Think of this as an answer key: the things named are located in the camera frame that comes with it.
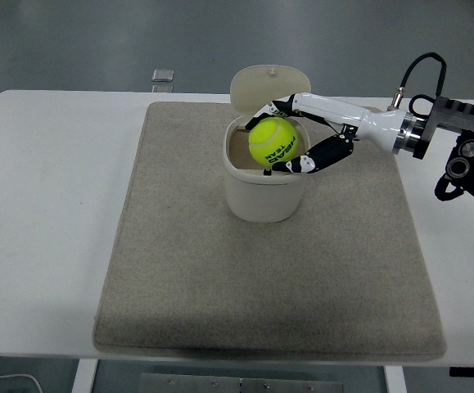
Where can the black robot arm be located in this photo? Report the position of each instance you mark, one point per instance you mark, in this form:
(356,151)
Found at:
(457,118)

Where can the white table leg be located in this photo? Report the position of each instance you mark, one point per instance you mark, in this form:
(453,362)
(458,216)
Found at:
(394,380)
(84,376)

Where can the cream lidded plastic box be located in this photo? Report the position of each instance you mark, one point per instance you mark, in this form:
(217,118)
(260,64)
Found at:
(261,196)

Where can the yellow tennis ball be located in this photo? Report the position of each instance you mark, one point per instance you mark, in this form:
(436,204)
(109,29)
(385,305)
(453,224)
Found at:
(271,141)

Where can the grey metal plate with screws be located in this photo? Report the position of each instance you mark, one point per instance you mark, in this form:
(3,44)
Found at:
(240,385)

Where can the silver floor plate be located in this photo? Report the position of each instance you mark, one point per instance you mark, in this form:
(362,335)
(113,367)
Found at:
(163,74)
(162,88)

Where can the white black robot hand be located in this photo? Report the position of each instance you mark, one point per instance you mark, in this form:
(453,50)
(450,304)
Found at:
(367,120)

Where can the beige fabric mat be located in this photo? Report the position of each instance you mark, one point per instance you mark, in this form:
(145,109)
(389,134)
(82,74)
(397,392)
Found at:
(228,278)

